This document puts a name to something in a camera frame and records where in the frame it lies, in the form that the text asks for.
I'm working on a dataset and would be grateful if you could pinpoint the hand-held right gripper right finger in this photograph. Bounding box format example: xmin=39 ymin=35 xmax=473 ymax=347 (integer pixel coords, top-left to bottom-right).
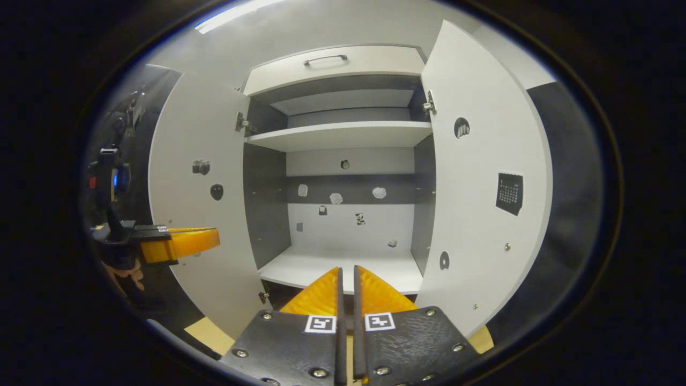
xmin=353 ymin=265 xmax=483 ymax=386

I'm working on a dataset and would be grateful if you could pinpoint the white cabinet drawer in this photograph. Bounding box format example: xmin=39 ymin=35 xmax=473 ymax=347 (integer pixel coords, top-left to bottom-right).
xmin=244 ymin=45 xmax=427 ymax=97

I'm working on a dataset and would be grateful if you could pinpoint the white double-door shoe cabinet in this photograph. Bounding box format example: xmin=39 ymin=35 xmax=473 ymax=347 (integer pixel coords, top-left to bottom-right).
xmin=236 ymin=44 xmax=437 ymax=309

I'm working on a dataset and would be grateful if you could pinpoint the ceiling light strip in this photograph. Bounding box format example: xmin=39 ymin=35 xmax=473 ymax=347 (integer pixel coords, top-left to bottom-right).
xmin=196 ymin=0 xmax=285 ymax=34

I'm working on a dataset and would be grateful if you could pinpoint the white shoe cabinet door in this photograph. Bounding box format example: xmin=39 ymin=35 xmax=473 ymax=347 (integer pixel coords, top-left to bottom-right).
xmin=415 ymin=20 xmax=553 ymax=337
xmin=148 ymin=70 xmax=269 ymax=339

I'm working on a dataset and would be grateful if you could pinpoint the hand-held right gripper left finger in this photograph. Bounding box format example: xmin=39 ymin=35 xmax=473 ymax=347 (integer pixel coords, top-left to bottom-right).
xmin=222 ymin=266 xmax=348 ymax=386

